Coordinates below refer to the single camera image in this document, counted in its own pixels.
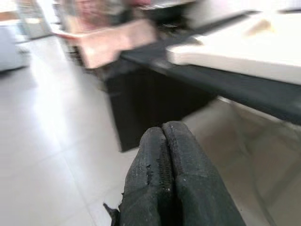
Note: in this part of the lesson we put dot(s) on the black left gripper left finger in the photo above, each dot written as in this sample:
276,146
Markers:
145,183

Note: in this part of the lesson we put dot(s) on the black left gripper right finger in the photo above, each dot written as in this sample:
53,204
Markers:
200,193

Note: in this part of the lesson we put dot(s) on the black tablecloth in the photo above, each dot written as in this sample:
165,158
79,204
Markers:
152,106

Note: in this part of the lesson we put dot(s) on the white plastic table top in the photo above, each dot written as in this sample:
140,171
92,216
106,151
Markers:
235,58

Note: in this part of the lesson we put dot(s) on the white chest appliance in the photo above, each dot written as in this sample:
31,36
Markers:
11,47

